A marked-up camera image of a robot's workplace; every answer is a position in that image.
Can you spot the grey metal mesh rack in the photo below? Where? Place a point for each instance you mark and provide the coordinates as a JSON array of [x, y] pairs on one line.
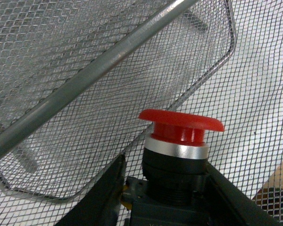
[[220, 58]]

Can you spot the red mushroom push button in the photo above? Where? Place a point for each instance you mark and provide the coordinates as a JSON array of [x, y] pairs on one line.
[[174, 166]]

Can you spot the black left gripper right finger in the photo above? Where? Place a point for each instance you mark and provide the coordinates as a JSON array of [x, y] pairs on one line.
[[231, 206]]

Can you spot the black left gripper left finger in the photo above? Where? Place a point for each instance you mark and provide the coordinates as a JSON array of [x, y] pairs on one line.
[[100, 206]]

